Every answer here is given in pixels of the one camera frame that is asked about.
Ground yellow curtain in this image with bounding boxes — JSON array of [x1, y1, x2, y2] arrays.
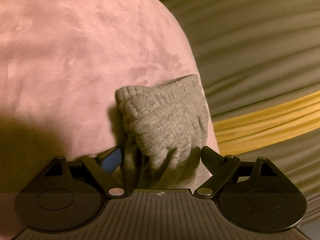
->
[[212, 91, 320, 156]]

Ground pink bed sheet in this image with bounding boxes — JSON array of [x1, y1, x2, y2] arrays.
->
[[0, 0, 221, 196]]

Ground grey and yellow striped blanket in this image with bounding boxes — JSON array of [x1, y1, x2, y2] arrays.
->
[[147, 0, 320, 126]]

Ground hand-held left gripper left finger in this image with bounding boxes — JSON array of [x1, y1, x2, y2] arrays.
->
[[40, 146, 127, 198]]

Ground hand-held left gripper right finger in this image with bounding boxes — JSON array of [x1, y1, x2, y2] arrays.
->
[[194, 146, 283, 199]]

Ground grey knitted sock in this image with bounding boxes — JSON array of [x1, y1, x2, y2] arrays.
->
[[114, 74, 210, 189]]

